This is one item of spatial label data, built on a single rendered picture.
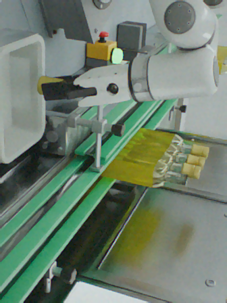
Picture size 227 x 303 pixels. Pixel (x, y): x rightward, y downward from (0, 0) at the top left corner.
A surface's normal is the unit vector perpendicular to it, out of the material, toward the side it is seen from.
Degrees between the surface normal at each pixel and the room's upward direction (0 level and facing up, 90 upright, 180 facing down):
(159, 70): 98
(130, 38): 90
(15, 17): 0
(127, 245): 90
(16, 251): 90
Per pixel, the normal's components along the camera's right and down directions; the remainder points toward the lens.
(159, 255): 0.07, -0.90
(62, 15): -0.32, 0.79
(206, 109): -0.34, 0.39
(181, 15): -0.31, 0.15
